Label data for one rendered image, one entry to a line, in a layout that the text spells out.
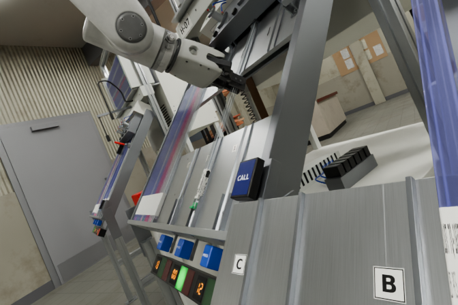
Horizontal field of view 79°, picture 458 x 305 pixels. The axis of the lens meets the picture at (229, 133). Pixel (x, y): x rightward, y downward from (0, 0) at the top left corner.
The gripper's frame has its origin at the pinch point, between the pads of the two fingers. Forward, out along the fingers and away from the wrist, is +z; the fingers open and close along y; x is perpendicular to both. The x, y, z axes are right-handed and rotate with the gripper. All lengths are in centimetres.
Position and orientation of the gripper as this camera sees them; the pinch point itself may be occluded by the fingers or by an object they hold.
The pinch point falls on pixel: (234, 83)
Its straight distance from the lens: 65.2
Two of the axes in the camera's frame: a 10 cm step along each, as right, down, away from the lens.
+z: 8.5, 3.0, 4.3
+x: -1.5, 9.2, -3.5
